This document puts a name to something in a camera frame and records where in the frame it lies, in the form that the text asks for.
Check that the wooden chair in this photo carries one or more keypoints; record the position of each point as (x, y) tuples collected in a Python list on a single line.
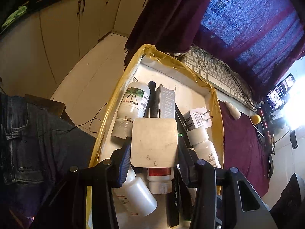
[(47, 105)]

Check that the white computer keyboard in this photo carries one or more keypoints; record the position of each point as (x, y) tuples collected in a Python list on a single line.
[(214, 74)]

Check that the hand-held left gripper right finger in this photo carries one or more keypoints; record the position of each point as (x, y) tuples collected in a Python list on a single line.
[(184, 169)]

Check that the white bottle green picture label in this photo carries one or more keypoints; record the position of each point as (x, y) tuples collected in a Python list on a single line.
[(133, 100)]

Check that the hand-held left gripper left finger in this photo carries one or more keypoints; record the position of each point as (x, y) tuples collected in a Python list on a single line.
[(124, 169)]

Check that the green rag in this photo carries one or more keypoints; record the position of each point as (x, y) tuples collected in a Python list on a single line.
[(14, 16)]

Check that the black rectangular device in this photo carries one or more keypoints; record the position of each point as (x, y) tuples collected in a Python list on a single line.
[(293, 139)]

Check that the white tray with yellow tape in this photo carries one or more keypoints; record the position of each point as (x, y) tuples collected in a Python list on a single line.
[(190, 93)]

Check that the cream kitchen cabinet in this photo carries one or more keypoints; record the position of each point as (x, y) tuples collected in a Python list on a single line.
[(59, 40)]

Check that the white square charger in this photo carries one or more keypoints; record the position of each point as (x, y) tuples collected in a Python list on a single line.
[(154, 140)]

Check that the black marker with beige cap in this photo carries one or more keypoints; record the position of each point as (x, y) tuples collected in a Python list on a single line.
[(172, 200)]

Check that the computer monitor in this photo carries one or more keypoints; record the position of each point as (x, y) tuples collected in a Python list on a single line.
[(250, 16)]

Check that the grey box with barcode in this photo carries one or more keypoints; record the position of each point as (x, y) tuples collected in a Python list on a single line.
[(165, 100)]

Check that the plain white plastic bottle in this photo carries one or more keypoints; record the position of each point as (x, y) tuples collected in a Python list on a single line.
[(138, 195)]

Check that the yellow ball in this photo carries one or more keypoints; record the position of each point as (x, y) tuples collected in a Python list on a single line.
[(255, 119)]

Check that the small white dropper bottle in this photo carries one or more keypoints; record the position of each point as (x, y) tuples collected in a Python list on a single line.
[(233, 111)]

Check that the red phone stand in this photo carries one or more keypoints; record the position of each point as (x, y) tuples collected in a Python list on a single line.
[(265, 124)]

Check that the white plug charger with label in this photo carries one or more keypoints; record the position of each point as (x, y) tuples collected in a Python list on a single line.
[(197, 119)]

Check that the blue jeans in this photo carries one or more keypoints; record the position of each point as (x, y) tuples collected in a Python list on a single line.
[(35, 136)]

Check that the small white bottle tall cap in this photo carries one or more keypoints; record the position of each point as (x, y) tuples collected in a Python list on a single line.
[(205, 150)]

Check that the maroon tablecloth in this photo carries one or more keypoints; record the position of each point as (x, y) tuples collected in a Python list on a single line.
[(240, 148)]

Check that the black smartphone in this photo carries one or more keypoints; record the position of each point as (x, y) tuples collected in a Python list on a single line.
[(281, 93)]

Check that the maroon fringed cloth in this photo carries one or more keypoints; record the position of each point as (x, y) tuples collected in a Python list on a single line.
[(166, 16)]

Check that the white bottle with red label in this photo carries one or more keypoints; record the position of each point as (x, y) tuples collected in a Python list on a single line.
[(159, 179)]

